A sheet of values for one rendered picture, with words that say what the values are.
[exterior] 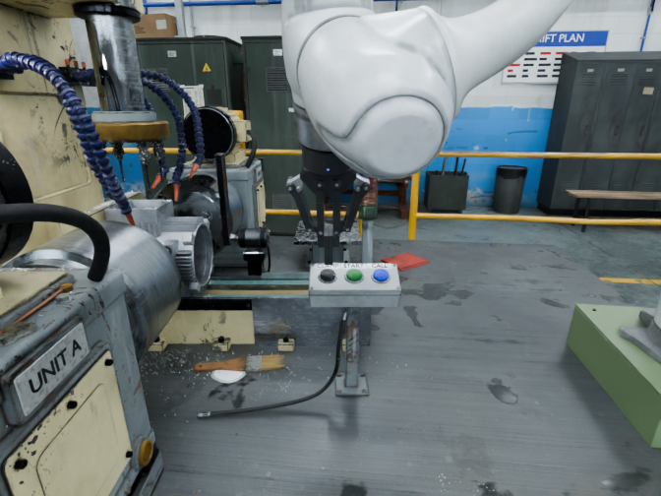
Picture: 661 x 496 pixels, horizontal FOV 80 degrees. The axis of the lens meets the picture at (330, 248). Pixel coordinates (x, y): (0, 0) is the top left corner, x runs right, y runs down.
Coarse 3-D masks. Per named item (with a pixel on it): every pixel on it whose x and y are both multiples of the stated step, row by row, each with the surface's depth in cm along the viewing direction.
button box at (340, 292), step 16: (320, 272) 75; (336, 272) 76; (368, 272) 76; (320, 288) 73; (336, 288) 73; (352, 288) 73; (368, 288) 73; (384, 288) 73; (400, 288) 73; (320, 304) 75; (336, 304) 75; (352, 304) 75; (368, 304) 75; (384, 304) 75
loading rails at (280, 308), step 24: (216, 288) 106; (240, 288) 106; (264, 288) 106; (288, 288) 106; (192, 312) 97; (216, 312) 97; (240, 312) 97; (264, 312) 96; (288, 312) 96; (312, 312) 96; (336, 312) 96; (360, 312) 96; (168, 336) 100; (192, 336) 100; (216, 336) 100; (240, 336) 100; (264, 336) 99; (288, 336) 99; (312, 336) 99; (336, 336) 99; (360, 336) 99
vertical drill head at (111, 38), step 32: (128, 0) 82; (96, 32) 79; (128, 32) 82; (96, 64) 82; (128, 64) 83; (128, 96) 84; (96, 128) 81; (128, 128) 82; (160, 128) 87; (160, 160) 96
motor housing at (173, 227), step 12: (168, 228) 94; (180, 228) 94; (192, 228) 94; (204, 228) 103; (180, 240) 93; (204, 240) 106; (180, 252) 91; (192, 252) 92; (204, 252) 107; (180, 264) 91; (192, 264) 92; (204, 264) 107; (192, 276) 94; (204, 276) 105; (204, 288) 101
